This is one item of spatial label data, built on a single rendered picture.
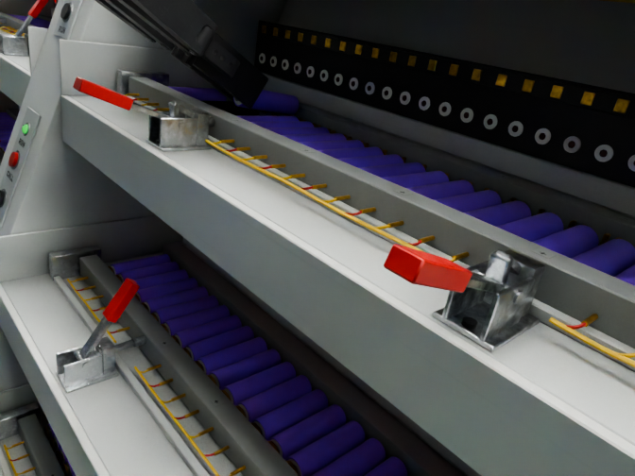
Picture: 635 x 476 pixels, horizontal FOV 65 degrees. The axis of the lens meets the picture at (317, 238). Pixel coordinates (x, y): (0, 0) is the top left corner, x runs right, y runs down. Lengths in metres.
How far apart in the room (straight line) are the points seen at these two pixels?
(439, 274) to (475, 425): 0.07
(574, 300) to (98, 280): 0.43
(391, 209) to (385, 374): 0.09
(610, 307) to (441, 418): 0.08
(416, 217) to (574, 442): 0.13
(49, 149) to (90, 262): 0.12
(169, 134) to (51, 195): 0.22
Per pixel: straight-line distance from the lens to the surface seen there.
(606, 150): 0.37
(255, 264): 0.28
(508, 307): 0.21
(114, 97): 0.37
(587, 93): 0.37
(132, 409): 0.43
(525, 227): 0.29
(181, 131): 0.39
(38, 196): 0.57
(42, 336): 0.51
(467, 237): 0.25
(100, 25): 0.56
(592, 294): 0.23
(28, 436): 0.66
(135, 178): 0.41
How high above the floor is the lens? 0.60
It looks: 8 degrees down
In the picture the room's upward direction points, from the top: 24 degrees clockwise
